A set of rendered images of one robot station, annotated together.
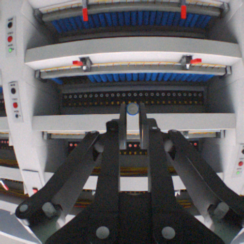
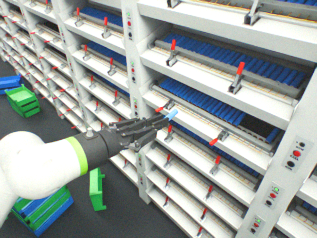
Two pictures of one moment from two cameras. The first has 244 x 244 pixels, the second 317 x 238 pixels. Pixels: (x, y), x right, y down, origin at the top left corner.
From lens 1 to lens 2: 0.64 m
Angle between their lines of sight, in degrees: 70
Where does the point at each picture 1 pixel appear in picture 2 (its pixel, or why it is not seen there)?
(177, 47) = not seen: hidden behind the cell
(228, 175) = (134, 12)
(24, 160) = not seen: outside the picture
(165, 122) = (179, 76)
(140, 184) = (199, 23)
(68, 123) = (246, 107)
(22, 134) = (310, 124)
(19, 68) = (274, 171)
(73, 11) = (230, 166)
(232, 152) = (137, 37)
